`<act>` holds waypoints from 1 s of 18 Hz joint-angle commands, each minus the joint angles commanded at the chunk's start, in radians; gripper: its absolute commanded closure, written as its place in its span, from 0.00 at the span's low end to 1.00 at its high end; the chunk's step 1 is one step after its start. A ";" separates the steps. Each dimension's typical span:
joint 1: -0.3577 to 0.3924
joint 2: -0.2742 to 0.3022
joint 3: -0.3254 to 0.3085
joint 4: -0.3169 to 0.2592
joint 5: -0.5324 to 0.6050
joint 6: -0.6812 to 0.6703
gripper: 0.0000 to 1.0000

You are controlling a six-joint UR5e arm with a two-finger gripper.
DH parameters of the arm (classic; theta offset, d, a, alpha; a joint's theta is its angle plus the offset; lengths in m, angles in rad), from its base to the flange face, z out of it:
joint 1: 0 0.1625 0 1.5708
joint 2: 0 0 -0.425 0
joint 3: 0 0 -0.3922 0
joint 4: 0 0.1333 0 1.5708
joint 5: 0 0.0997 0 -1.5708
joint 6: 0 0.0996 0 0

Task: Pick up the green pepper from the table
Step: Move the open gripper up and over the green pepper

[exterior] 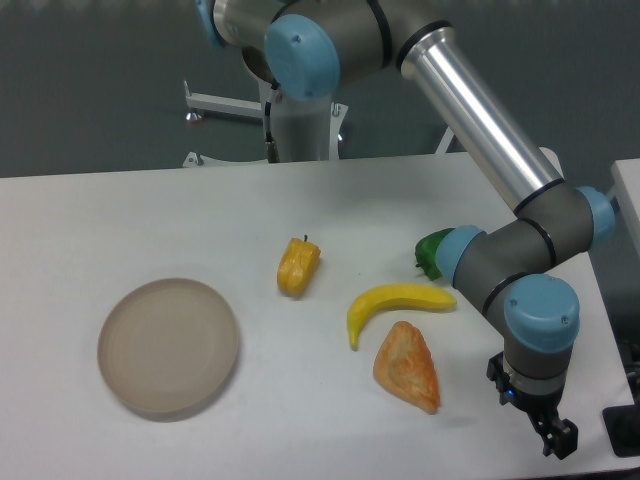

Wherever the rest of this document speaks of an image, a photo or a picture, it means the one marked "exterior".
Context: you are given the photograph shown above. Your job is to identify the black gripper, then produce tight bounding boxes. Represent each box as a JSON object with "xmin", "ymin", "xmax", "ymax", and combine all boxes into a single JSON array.
[{"xmin": 486, "ymin": 353, "xmax": 579, "ymax": 459}]

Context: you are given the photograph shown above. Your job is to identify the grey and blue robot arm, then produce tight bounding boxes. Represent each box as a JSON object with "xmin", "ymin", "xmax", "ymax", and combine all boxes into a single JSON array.
[{"xmin": 196, "ymin": 1, "xmax": 615, "ymax": 458}]

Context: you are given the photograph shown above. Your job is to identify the green toy pepper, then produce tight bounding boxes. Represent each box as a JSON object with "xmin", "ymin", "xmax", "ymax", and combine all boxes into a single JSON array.
[{"xmin": 414, "ymin": 228, "xmax": 453, "ymax": 281}]

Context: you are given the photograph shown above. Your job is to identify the yellow toy pepper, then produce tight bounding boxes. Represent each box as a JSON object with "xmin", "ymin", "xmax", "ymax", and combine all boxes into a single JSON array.
[{"xmin": 276, "ymin": 236, "xmax": 321, "ymax": 297}]

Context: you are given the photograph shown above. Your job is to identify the black device at right edge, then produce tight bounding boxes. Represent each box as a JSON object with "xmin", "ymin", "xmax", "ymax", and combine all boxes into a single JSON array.
[{"xmin": 602, "ymin": 404, "xmax": 639, "ymax": 458}]

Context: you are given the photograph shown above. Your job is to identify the orange toy pastry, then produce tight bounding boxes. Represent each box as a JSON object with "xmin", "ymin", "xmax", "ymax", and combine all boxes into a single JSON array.
[{"xmin": 373, "ymin": 321, "xmax": 441, "ymax": 415}]

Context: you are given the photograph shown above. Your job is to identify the yellow toy banana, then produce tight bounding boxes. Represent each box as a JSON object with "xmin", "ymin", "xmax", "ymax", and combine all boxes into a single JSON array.
[{"xmin": 346, "ymin": 283, "xmax": 457, "ymax": 351}]

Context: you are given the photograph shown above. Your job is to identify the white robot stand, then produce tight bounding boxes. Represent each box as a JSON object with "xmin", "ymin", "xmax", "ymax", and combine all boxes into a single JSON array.
[{"xmin": 180, "ymin": 79, "xmax": 466, "ymax": 169}]

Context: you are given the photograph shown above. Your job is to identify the beige round plate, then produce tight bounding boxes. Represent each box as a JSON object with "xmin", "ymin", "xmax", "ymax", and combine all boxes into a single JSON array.
[{"xmin": 97, "ymin": 278, "xmax": 240, "ymax": 422}]

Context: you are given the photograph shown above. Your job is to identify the black cable on stand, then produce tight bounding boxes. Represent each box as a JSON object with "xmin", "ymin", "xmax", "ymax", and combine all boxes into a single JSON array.
[{"xmin": 264, "ymin": 82, "xmax": 281, "ymax": 164}]

